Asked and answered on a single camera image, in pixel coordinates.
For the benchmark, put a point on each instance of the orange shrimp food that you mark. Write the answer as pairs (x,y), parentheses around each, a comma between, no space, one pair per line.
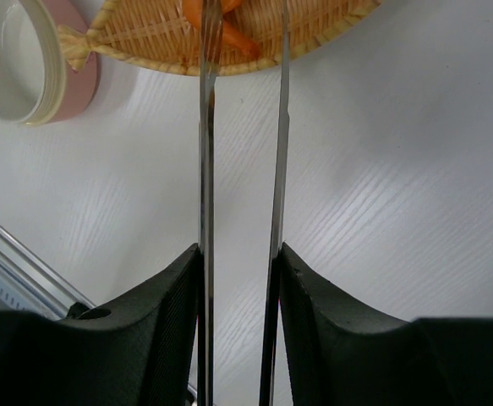
(192,10)

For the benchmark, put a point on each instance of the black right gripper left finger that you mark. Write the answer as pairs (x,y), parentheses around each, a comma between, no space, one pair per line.
(133,350)

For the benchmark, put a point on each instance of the aluminium front rail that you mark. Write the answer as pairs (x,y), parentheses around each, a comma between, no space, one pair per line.
(28,283)

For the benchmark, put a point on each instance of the metal tongs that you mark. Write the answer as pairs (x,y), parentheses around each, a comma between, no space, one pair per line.
(210,46)

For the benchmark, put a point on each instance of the woven fish-shaped basket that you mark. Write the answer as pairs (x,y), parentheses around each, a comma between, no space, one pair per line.
(155,34)

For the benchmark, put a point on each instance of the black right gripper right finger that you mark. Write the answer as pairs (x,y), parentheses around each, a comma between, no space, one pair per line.
(341,351)

